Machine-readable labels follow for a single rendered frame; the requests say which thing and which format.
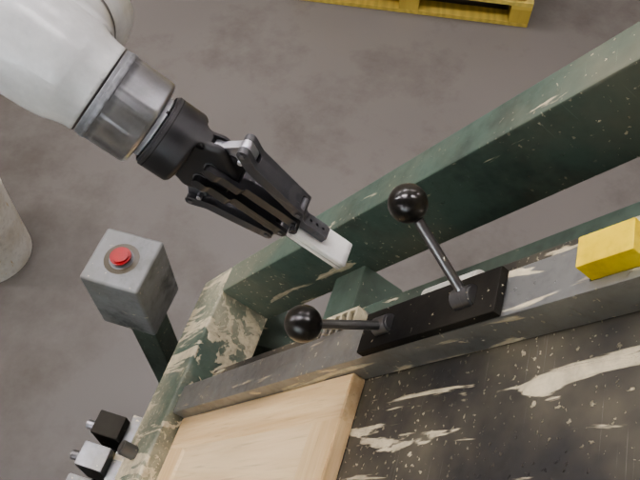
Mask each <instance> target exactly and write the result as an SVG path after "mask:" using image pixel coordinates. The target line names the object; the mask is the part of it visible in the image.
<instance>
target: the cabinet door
mask: <svg viewBox="0 0 640 480"><path fill-rule="evenodd" d="M364 384H365V379H363V378H362V377H360V376H359V375H357V374H355V373H351V374H347V375H344V376H340V377H336V378H332V379H330V380H326V381H322V382H318V383H315V384H311V385H307V386H304V387H301V388H297V389H293V390H287V391H283V392H279V393H275V394H273V395H269V396H265V397H261V398H258V399H254V400H250V401H248V402H244V403H240V404H236V405H233V406H229V407H225V408H222V409H219V410H212V411H208V412H205V413H201V414H197V415H193V416H191V417H187V418H184V419H183V420H182V423H181V425H180V427H179V429H178V432H177V433H176V435H175V438H174V440H173V442H172V445H171V447H170V450H169V453H168V455H167V457H166V460H165V462H164V464H163V467H162V469H161V470H160V472H159V475H158V477H157V479H156V480H336V478H337V475H338V471H339V469H340V466H341V462H342V459H343V455H344V452H345V449H346V445H347V443H348V439H349V436H350V430H351V427H352V423H353V420H354V416H355V413H356V410H357V407H358V404H359V400H360V397H361V393H362V390H363V388H364Z"/></svg>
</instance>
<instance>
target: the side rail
mask: <svg viewBox="0 0 640 480"><path fill-rule="evenodd" d="M637 157H640V22H638V23H636V24H635V25H633V26H631V27H630V28H628V29H626V30H624V31H622V32H621V33H619V34H617V35H616V36H614V37H612V38H611V39H610V40H608V41H607V42H605V43H603V44H602V45H600V46H598V47H597V48H595V49H593V50H591V51H589V52H588V53H586V54H584V55H583V56H581V57H579V58H578V59H576V60H575V61H573V62H571V63H570V64H568V65H566V66H565V67H564V68H562V69H560V70H558V71H557V72H555V73H553V74H552V75H550V76H548V77H547V78H545V79H543V80H542V81H540V82H538V83H537V84H535V85H533V86H532V87H530V88H528V89H527V90H524V91H523V92H521V93H519V94H518V95H516V96H514V97H513V98H511V99H510V100H509V101H507V102H506V103H504V104H502V105H501V106H499V107H497V108H496V109H494V110H492V111H490V112H488V113H487V114H485V115H483V116H482V117H480V118H478V119H477V120H475V121H473V122H472V123H470V124H468V125H467V126H465V127H464V128H462V129H460V130H459V131H457V132H455V133H454V134H452V135H450V136H449V137H447V138H445V139H444V140H442V141H441V142H439V143H437V144H436V145H434V146H432V147H431V148H429V149H427V150H425V151H423V152H422V153H420V154H418V155H417V156H415V157H413V158H412V159H411V160H409V161H408V162H406V163H404V164H403V165H401V166H399V167H398V168H396V169H394V170H392V171H390V172H389V173H387V174H385V175H384V176H382V177H380V178H379V179H377V180H375V181H374V182H372V183H371V184H369V185H367V186H366V187H364V188H362V189H361V190H359V191H358V192H356V193H354V194H353V195H351V196H349V197H348V198H346V199H344V200H343V201H341V202H339V203H338V204H336V205H334V206H333V207H331V208H329V209H328V210H325V211H324V212H322V213H320V214H319V215H317V216H315V217H316V218H318V219H319V220H320V221H322V222H323V223H325V224H326V225H328V226H329V228H330V229H331V230H333V231H335V232H336V233H337V234H339V235H340V236H342V237H343V238H345V239H346V240H348V241H349V242H350V243H352V247H351V250H350V255H349V258H348V261H347V264H346V266H345V267H343V268H341V269H339V270H337V269H335V268H334V267H332V266H331V265H329V264H328V263H326V262H325V261H323V260H322V259H320V258H319V257H317V256H316V255H314V254H313V253H311V252H310V251H308V250H306V249H304V248H303V247H301V246H300V245H298V244H297V243H295V242H294V241H292V240H291V239H289V238H288V237H287V236H286V235H285V236H283V237H281V238H279V239H278V240H276V241H274V242H273V243H271V244H269V245H268V246H266V247H264V248H263V249H261V250H260V251H258V252H256V253H255V254H253V255H251V256H250V257H248V258H246V259H245V260H243V261H241V262H240V263H238V264H236V265H235V266H233V267H232V269H231V272H230V275H229V277H228V279H227V282H226V284H225V286H224V288H223V292H224V293H225V294H227V295H229V296H230V297H232V298H233V299H235V300H237V301H238V302H240V303H242V304H243V305H245V306H247V307H248V308H250V309H252V310H254V311H255V312H257V313H259V314H260V315H262V316H264V317H265V318H267V319H270V318H272V317H274V316H276V315H278V314H281V313H283V312H285V311H288V310H290V309H291V308H293V307H295V306H297V305H303V304H305V303H307V302H309V301H311V300H313V299H315V298H318V297H320V296H322V295H324V294H327V293H329V292H331V291H332V290H333V287H334V284H335V281H336V279H337V278H339V277H341V276H343V275H345V274H348V273H350V272H352V271H354V270H357V269H360V268H362V267H364V266H367V267H369V268H370V269H372V270H374V271H375V272H377V271H379V270H382V269H384V268H387V267H389V266H391V265H393V264H396V263H398V262H400V261H403V260H405V259H407V258H409V257H412V256H413V255H415V254H418V253H420V252H422V251H424V250H428V249H429V247H428V246H427V244H426V243H425V241H424V239H423V238H422V236H421V234H420V233H419V231H418V229H417V228H416V227H415V225H414V223H412V224H403V223H400V222H398V221H396V220H395V219H394V218H393V217H392V216H391V215H390V212H389V209H388V198H389V195H390V193H391V191H392V190H393V189H394V188H395V187H397V186H399V185H401V184H404V183H412V184H415V185H417V186H419V187H421V188H422V189H423V190H424V192H425V193H426V195H427V196H428V200H429V207H428V210H427V212H426V214H425V216H424V217H423V218H424V220H425V222H426V223H427V225H428V227H429V228H430V231H431V232H432V234H433V235H434V237H435V239H436V240H437V242H438V244H442V243H444V242H446V241H449V240H451V239H452V238H454V237H457V236H459V235H461V234H464V233H466V232H468V231H470V230H474V229H476V228H479V227H481V226H483V225H485V224H488V223H489V222H491V221H494V220H496V219H498V218H500V217H503V216H505V215H507V214H510V213H512V212H514V211H516V210H520V209H522V208H524V207H526V206H528V205H530V204H533V203H535V202H537V201H540V200H542V199H544V198H546V197H549V196H551V195H553V194H555V193H557V192H559V191H561V190H565V189H567V188H569V187H572V186H574V185H576V184H579V183H581V182H583V181H585V180H588V179H590V178H592V177H594V176H596V175H598V174H600V173H603V172H605V171H607V170H611V169H613V168H615V167H618V166H620V165H622V164H625V163H627V162H629V161H630V160H633V159H635V158H637Z"/></svg>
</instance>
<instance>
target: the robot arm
mask: <svg viewBox="0 0 640 480"><path fill-rule="evenodd" d="M132 24H133V6H132V4H131V2H130V0H0V94H2V95H3V96H5V97H7V98H8V99H9V100H11V101H12V102H14V103H15V104H17V105H19V106H20V107H22V108H24V109H26V110H29V111H30V112H32V113H34V114H36V115H38V116H40V117H44V118H47V119H49V120H53V121H55V122H57V123H60V124H62V125H64V126H66V127H68V128H69V129H71V130H73V128H74V127H75V125H76V124H77V123H78V124H77V125H76V127H75V128H74V131H75V132H77V134H78V135H79V136H81V137H84V138H86V139H88V140H89V141H91V142H92V143H93V144H94V145H96V146H97V147H99V148H100V149H102V150H104V151H106V152H107V153H109V154H110V155H112V156H113V157H115V158H116V159H118V160H120V161H126V160H127V159H128V158H129V157H130V156H131V155H132V154H133V153H134V154H136V157H135V160H137V164H139V165H140V166H142V167H144V168H145V169H147V170H149V171H150V172H152V173H153V174H155V175H156V176H158V177H159V178H161V179H163V180H169V179H171V178H172V176H173V175H176V176H177V177H178V178H179V180H180V181H181V182H182V183H183V184H185V185H187V186H188V189H189V192H188V194H187V196H186V198H185V200H186V202H187V203H189V204H191V205H194V206H197V207H200V208H204V209H207V210H210V211H212V212H214V213H216V214H218V215H220V216H222V217H224V218H226V219H228V220H230V221H231V222H233V223H235V224H237V225H239V226H241V227H243V228H245V229H248V230H251V231H253V232H255V233H257V234H259V235H261V236H263V237H265V238H268V239H271V238H272V236H273V235H274V234H277V235H279V236H285V235H286V236H287V237H288V238H289V239H291V240H292V241H294V242H295V243H297V244H298V245H300V246H301V247H303V248H304V249H306V250H308V251H310V252H311V253H313V254H314V255H316V256H317V257H319V258H320V259H322V260H323V261H325V262H326V263H328V264H329V265H331V266H332V267H334V268H335V269H337V270H339V269H341V268H343V267H345V266H346V264H347V261H348V258H349V255H350V250H351V247H352V243H350V242H349V241H348V240H346V239H345V238H343V237H342V236H340V235H339V234H337V233H336V232H335V231H333V230H331V229H330V228H329V226H328V225H326V224H325V223H323V222H322V221H320V220H319V219H318V218H316V217H315V216H313V215H312V214H310V213H309V212H308V210H307V208H308V206H309V203H310V200H311V197H310V195H309V194H308V193H307V192H306V191H305V190H304V189H303V188H302V187H301V186H299V185H298V184H297V183H296V182H295V181H294V180H293V179H292V178H291V177H290V176H289V175H288V174H287V173H286V172H285V171H284V170H283V169H282V168H281V167H280V166H279V165H278V164H277V163H276V162H275V161H274V160H273V159H272V158H271V157H270V156H269V155H268V154H267V153H266V152H265V151H264V149H263V148H262V146H261V144H260V142H259V140H258V139H257V137H256V136H255V135H254V134H251V133H247V134H246V136H245V138H244V140H242V141H231V140H229V138H228V137H227V136H225V135H223V134H220V133H217V132H215V131H213V130H211V129H210V128H209V125H208V122H209V119H208V117H207V115H206V114H204V113H203V112H202V111H200V110H198V109H197V108H196V107H194V106H193V105H191V104H190V103H189V102H187V101H186V100H184V99H183V98H180V99H179V98H175V99H174V100H173V99H171V97H172V95H173V92H174V89H175V86H174V84H173V83H172V82H171V80H169V79H168V78H167V77H165V76H164V75H162V74H161V73H160V72H158V71H157V70H155V69H154V68H152V67H151V66H149V65H148V64H147V63H145V62H144V61H142V60H141V59H140V58H138V56H137V55H136V54H135V53H133V52H130V51H127V49H126V48H125V47H124V46H125V45H126V43H127V41H128V39H129V37H130V32H131V29H132ZM126 51H127V52H126ZM125 52H126V54H125ZM124 54H125V55H124ZM123 55H124V56H123ZM122 57H123V58H122ZM121 58H122V59H121ZM120 60H121V61H120ZM119 61H120V62H119ZM118 63H119V64H118ZM117 64H118V65H117ZM108 78H109V79H108ZM101 88H102V89H101ZM97 93H98V94H97ZM95 96H96V97H95ZM83 114H84V115H83ZM81 117H82V118H81ZM80 118H81V119H80ZM79 120H80V121H79ZM78 121H79V122H78ZM263 226H264V227H263Z"/></svg>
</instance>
